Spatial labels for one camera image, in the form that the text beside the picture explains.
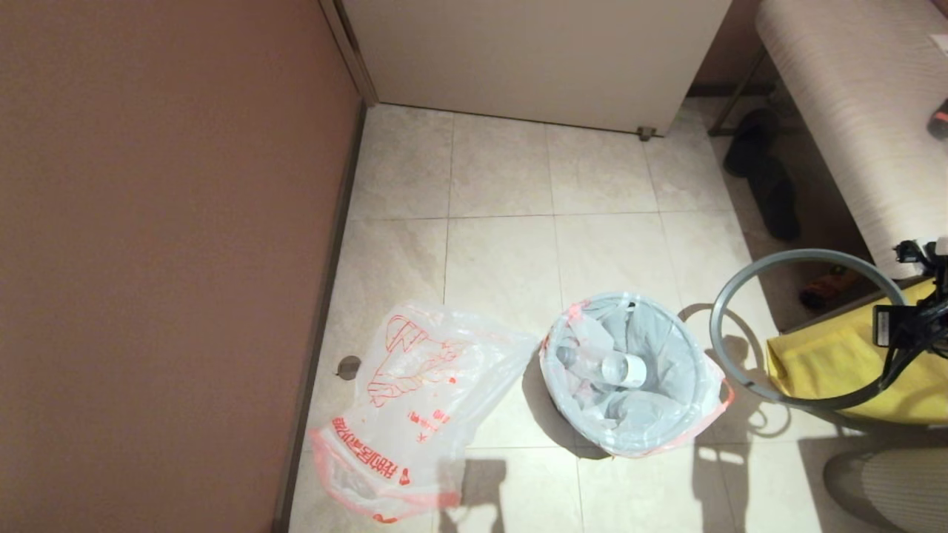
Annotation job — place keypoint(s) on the round metal floor disc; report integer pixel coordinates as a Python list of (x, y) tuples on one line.
[(349, 367)]

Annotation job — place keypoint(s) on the beige woodgrain table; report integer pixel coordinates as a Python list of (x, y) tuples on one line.
[(852, 111)]

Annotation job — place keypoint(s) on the white red-printed plastic bag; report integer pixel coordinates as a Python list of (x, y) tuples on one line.
[(415, 370)]

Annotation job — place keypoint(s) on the yellow fabric bag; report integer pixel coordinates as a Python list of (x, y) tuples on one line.
[(822, 363)]

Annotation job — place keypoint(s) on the clear plastic bottle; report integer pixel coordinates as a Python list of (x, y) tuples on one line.
[(622, 368)]

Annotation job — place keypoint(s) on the small metal cabinet foot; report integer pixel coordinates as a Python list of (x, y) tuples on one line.
[(646, 134)]

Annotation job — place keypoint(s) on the white cabinet door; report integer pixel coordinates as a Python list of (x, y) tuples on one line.
[(533, 59)]

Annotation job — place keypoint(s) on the small orange red object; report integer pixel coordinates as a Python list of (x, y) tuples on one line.
[(822, 292)]

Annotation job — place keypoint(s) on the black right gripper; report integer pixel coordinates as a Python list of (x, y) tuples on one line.
[(889, 326)]

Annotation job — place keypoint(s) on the thin metal table leg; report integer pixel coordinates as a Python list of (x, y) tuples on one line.
[(723, 116)]

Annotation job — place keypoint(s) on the grey door frame strip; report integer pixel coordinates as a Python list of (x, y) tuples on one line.
[(348, 46)]

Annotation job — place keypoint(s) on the red black object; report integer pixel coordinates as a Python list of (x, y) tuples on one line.
[(940, 122)]

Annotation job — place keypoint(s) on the ribbed cream vase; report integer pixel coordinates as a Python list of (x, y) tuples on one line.
[(896, 488)]

